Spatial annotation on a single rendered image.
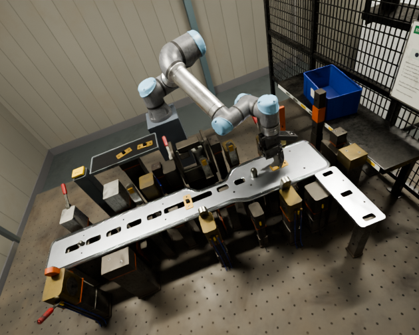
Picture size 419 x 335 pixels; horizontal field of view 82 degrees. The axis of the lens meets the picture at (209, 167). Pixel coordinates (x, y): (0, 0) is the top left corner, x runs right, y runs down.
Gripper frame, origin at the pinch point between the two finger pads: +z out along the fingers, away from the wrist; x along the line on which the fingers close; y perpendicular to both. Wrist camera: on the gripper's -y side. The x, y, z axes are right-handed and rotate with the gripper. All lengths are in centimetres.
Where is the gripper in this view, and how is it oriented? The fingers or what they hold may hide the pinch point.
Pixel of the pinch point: (279, 162)
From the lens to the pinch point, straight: 117.3
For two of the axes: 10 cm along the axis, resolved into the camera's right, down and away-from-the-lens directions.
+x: 2.7, 6.4, -7.2
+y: -9.2, 3.8, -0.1
